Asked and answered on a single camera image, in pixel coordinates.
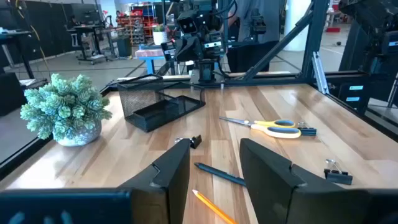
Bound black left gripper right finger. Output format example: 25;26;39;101
239;138;398;224

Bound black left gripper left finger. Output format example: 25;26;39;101
0;138;191;224

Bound orange pencil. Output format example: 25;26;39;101
192;189;238;224

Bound dark blue pen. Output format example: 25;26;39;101
194;162;247;187

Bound yellow handled scissors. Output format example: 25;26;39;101
219;116;302;139

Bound small black binder clip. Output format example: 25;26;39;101
174;134;203;149

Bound large black binder clip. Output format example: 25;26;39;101
323;159;354;186

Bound black mesh desk organizer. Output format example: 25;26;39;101
117;73;206;133

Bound plant in white pot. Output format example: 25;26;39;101
152;24;170;46

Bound blue table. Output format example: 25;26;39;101
134;44;167;75

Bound person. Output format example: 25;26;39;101
228;0;282;44

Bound red parts shelf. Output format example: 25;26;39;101
116;2;158;46

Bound white column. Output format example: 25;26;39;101
282;0;318;52

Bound black desk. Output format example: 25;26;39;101
66;24;108;65

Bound black control box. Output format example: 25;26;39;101
337;81;371;115

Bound silver aluminium profile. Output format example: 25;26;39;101
312;51;330;95

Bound artificial succulent in patterned pot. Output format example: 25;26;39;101
20;73;113;147

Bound black computer tower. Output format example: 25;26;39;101
0;72;27;117

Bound black aluminium table frame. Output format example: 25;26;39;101
0;0;398;181

